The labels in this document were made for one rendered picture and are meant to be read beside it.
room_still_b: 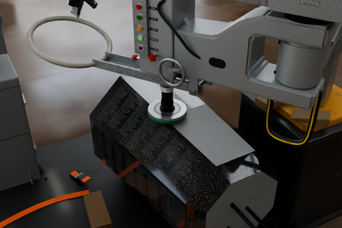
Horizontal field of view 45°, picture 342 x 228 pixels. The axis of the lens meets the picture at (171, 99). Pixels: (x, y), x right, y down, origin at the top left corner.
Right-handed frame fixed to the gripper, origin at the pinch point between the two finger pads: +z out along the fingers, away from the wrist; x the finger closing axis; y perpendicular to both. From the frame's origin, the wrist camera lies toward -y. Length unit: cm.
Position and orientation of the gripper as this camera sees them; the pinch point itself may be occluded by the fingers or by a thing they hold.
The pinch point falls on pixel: (78, 17)
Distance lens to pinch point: 273.4
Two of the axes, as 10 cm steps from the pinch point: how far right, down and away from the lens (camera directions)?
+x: -0.7, 6.8, -7.3
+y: -9.4, -2.8, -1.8
